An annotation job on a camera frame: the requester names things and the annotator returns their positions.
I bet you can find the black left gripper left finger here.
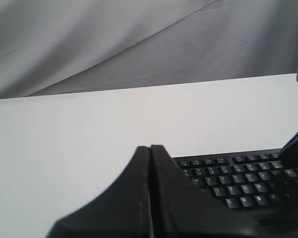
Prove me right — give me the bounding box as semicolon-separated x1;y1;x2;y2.
47;146;151;238

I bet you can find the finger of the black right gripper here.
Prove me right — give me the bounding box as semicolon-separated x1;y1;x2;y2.
279;132;298;166

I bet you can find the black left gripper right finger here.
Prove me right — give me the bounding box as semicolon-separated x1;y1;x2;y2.
150;145;264;238

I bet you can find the black acer keyboard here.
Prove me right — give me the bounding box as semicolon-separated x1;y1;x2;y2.
174;149;298;225

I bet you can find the grey backdrop cloth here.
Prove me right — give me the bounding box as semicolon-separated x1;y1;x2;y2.
0;0;298;99

